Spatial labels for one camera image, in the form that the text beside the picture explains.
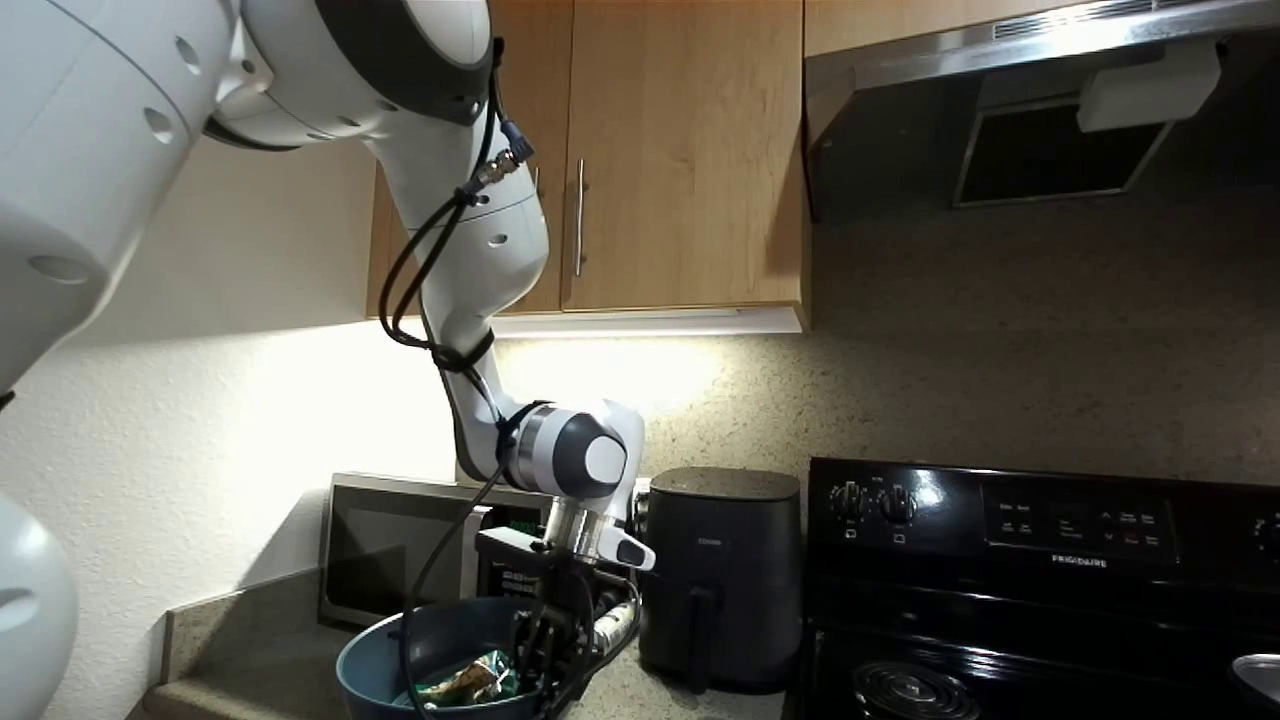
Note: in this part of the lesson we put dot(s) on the range hood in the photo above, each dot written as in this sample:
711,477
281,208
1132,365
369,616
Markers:
1049,104

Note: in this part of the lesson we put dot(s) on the black stove range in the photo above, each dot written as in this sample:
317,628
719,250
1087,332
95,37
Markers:
988,592

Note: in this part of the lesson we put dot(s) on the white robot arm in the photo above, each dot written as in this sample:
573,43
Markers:
100,104

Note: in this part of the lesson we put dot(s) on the green snack packet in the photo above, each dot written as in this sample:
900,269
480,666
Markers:
480,677

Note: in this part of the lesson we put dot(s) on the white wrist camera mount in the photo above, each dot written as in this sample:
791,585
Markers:
599,535

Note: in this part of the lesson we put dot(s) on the wooden upper cabinet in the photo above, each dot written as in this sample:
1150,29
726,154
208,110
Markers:
667,142

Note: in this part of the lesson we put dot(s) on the black air fryer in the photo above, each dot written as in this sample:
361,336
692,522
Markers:
726,591

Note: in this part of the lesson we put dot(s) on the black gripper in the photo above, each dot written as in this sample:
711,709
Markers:
559,611

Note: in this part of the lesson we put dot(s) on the stainless steel microwave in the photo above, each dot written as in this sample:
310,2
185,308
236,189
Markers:
381,530

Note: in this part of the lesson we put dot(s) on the blue bowl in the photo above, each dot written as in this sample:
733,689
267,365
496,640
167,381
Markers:
388,656

